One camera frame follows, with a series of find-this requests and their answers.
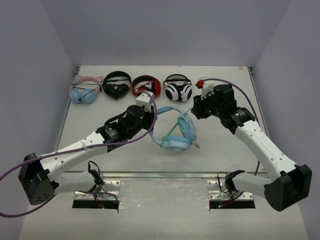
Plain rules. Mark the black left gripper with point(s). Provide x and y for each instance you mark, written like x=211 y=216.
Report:
x=151 y=117

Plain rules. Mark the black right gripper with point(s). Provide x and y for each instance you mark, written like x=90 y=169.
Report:
x=198 y=108

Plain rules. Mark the light blue over-ear headphones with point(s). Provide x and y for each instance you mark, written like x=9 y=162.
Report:
x=181 y=136

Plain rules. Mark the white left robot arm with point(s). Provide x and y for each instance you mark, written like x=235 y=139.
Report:
x=42 y=177

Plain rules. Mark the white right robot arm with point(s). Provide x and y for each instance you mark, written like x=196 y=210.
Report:
x=287 y=182

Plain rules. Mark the white black headphones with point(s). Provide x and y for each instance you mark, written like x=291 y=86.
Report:
x=178 y=88

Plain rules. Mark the red black headphones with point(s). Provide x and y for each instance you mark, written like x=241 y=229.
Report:
x=146 y=83

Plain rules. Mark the pink blue cat-ear headphones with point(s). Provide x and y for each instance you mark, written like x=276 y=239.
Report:
x=85 y=89

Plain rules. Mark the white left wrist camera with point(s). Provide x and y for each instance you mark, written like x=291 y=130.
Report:
x=145 y=100

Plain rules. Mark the red white right wrist camera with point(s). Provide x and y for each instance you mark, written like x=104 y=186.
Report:
x=206 y=87

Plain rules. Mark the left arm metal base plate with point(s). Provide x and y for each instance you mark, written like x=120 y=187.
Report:
x=106 y=199

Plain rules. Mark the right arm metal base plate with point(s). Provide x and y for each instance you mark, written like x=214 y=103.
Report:
x=220 y=199

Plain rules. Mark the aluminium table edge rail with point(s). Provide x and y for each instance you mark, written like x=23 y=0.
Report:
x=159 y=175

